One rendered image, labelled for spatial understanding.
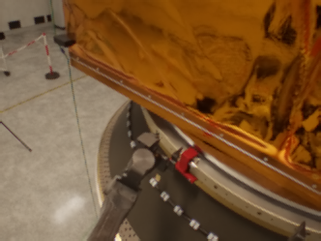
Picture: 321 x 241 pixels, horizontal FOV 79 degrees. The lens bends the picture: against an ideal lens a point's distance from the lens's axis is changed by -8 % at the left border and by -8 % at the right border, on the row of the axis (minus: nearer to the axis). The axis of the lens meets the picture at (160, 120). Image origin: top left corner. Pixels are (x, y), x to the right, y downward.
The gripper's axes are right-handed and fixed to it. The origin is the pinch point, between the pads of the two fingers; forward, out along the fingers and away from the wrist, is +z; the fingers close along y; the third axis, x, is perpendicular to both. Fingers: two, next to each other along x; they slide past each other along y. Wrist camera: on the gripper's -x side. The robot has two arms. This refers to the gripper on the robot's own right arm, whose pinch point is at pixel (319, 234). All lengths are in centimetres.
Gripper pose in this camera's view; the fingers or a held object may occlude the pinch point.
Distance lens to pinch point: 71.8
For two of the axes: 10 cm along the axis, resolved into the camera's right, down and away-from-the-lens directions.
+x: -1.1, 7.7, 6.3
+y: -7.9, -4.6, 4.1
